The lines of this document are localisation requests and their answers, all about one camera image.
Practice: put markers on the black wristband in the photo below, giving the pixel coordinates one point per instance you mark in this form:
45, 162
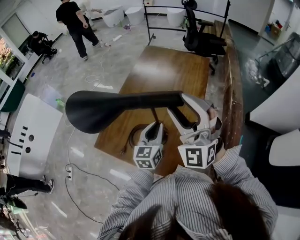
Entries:
219, 144

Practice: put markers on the red wall box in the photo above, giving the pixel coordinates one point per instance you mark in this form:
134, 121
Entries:
148, 2

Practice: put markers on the person's striped shirt torso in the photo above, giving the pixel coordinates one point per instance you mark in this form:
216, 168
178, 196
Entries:
187, 194

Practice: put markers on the person's left forearm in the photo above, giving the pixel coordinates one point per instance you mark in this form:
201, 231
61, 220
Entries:
136, 186

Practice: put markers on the person's right hand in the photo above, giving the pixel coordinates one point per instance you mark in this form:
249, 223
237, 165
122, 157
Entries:
212, 113

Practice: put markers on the person's right forearm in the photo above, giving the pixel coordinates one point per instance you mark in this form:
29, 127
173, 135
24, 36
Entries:
230, 162

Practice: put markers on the white chair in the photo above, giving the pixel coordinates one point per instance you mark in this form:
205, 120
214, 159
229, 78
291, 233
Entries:
284, 150

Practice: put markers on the black office chair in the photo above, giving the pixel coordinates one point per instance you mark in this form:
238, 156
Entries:
201, 42

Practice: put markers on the black metal frame rack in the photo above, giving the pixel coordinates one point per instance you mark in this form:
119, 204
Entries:
148, 25

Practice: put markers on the cardboard box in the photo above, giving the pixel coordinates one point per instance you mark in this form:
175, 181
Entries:
274, 30

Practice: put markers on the black tripod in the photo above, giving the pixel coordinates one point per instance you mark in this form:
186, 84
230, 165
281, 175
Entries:
10, 211

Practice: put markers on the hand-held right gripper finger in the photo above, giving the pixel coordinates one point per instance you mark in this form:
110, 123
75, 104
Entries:
201, 107
180, 122

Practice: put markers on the white panel with holes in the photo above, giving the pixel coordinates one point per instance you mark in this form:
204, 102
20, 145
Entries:
37, 131

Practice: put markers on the black glass cart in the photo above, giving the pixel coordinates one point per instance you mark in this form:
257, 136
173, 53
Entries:
284, 58

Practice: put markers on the white power strip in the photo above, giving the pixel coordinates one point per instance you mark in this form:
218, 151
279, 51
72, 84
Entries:
117, 38
69, 172

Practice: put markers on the white desk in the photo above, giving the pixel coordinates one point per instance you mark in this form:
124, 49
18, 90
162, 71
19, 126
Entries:
274, 110

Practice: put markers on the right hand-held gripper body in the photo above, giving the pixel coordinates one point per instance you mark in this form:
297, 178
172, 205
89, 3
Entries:
197, 154

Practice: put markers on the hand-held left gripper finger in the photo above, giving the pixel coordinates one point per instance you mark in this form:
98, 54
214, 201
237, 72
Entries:
144, 134
160, 133

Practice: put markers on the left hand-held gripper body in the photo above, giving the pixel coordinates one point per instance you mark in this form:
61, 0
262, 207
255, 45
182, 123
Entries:
146, 154

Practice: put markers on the green bottle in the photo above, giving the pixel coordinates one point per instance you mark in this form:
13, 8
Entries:
59, 101

